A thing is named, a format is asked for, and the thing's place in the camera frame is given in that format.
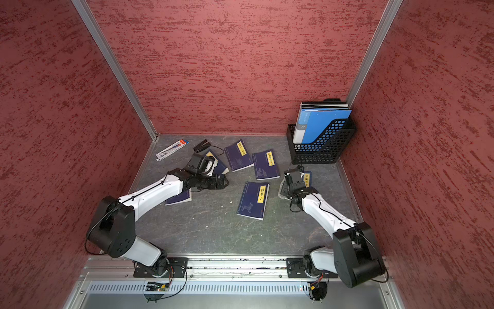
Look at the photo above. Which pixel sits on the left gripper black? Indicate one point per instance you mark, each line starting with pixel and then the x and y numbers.
pixel 215 186

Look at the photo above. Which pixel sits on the blue book Yuewei notes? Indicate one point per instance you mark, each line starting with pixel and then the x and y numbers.
pixel 265 165

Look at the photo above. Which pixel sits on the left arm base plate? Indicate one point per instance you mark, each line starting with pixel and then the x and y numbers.
pixel 169 267

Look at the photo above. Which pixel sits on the grey knitted cloth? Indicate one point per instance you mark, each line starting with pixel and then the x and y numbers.
pixel 284 191

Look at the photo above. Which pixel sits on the blue book Hanfeizi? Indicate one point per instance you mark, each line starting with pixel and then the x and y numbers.
pixel 253 200

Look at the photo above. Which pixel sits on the black mesh file holder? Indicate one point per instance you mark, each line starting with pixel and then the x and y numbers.
pixel 328 146

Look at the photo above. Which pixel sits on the black stapler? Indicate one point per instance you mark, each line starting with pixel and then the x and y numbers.
pixel 202 146

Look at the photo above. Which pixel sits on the dark folders behind blue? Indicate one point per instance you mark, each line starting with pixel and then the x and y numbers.
pixel 325 104

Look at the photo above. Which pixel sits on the blue folder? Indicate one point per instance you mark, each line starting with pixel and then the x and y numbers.
pixel 312 122

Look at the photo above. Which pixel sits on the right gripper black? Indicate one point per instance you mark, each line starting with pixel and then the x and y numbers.
pixel 284 189

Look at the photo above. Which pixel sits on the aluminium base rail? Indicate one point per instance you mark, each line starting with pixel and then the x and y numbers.
pixel 197 280

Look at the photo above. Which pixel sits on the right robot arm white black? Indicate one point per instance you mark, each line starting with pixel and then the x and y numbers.
pixel 355 255

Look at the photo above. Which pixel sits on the blue book Tang poems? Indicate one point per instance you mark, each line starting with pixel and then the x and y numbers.
pixel 238 157

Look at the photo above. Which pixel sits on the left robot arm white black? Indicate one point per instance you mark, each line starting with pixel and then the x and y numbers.
pixel 113 226

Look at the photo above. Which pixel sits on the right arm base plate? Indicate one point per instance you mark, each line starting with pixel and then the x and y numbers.
pixel 302 267

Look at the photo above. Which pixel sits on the blue book Zhuangzi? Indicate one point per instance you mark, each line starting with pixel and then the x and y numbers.
pixel 218 167

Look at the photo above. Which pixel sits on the blue book Shijing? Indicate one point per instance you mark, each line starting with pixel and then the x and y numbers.
pixel 183 197

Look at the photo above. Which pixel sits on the blue book Mengxi Bitan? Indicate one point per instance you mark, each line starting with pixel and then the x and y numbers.
pixel 307 178

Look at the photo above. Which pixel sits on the white red pen package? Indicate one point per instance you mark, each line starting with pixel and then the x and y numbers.
pixel 171 149

